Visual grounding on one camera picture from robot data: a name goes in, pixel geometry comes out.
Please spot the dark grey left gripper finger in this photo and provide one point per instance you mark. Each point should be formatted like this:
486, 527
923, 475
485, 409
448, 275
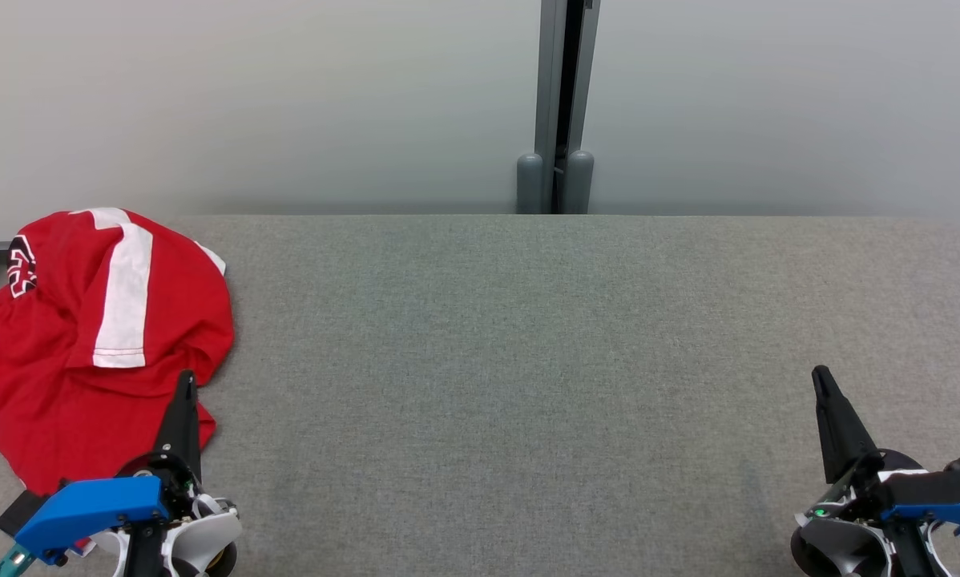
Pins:
179, 425

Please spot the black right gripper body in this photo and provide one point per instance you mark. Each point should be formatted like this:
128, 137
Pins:
861, 489

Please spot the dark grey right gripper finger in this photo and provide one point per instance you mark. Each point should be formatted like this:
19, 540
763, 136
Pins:
841, 433

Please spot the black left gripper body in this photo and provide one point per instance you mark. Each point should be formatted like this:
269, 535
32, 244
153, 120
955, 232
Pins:
182, 493

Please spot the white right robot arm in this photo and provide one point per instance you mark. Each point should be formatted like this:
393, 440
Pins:
841, 545

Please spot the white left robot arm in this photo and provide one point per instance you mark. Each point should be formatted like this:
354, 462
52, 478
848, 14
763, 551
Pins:
199, 537

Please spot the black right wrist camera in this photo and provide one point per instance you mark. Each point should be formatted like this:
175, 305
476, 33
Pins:
937, 485

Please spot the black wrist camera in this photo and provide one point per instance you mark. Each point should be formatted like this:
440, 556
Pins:
19, 513
937, 485

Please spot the blue right camera mount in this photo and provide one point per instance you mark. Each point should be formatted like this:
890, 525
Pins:
945, 513

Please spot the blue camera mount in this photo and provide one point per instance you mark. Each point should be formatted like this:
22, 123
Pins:
945, 513
87, 505

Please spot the blue left camera mount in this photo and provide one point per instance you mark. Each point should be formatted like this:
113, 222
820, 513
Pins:
87, 505

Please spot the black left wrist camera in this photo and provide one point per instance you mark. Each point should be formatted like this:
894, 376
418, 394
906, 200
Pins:
19, 513

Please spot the teal left camera connector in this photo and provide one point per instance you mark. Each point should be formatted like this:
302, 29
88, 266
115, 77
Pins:
7, 562

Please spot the grey partition post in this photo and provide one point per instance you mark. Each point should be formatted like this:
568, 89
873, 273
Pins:
548, 80

